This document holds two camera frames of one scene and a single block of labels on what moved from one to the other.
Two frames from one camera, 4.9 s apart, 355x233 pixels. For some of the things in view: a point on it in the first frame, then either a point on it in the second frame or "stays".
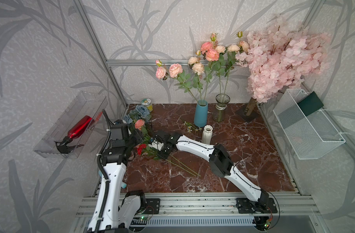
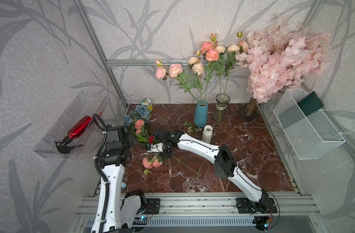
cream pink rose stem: (220, 48) stays
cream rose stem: (196, 64) stays
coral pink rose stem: (139, 124) → (156, 160)
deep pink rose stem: (212, 54) stays
